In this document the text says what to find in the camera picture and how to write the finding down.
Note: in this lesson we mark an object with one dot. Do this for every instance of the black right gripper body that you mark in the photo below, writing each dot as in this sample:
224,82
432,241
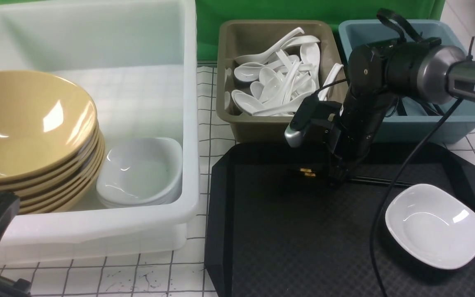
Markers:
353,132

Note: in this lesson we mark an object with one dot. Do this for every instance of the black chopstick gold band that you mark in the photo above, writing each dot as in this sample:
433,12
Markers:
322,175
308,174

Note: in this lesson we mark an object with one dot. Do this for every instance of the white square side dish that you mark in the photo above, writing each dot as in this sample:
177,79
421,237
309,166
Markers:
432,226

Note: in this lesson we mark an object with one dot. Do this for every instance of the yellow noodle bowl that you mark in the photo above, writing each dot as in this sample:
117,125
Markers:
44,120

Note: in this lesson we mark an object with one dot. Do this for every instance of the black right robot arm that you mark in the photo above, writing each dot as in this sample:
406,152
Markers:
381,72

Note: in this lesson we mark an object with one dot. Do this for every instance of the yellow bowl stack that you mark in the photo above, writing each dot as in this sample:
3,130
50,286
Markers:
60,188

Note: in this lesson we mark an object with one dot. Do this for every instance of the teal plastic bin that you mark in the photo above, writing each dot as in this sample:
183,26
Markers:
410,123

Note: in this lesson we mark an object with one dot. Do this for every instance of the black serving tray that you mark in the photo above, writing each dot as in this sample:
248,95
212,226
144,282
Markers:
274,233

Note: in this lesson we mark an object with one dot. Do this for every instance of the olive plastic bin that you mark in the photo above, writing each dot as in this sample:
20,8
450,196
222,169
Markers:
251,36

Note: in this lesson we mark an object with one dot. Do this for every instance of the white dish stack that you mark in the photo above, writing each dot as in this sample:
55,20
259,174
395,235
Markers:
140,172

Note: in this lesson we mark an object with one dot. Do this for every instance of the large white plastic tub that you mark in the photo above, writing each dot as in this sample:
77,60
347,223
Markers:
137,59

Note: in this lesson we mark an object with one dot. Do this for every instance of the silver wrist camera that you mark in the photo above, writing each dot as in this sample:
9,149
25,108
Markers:
312,112

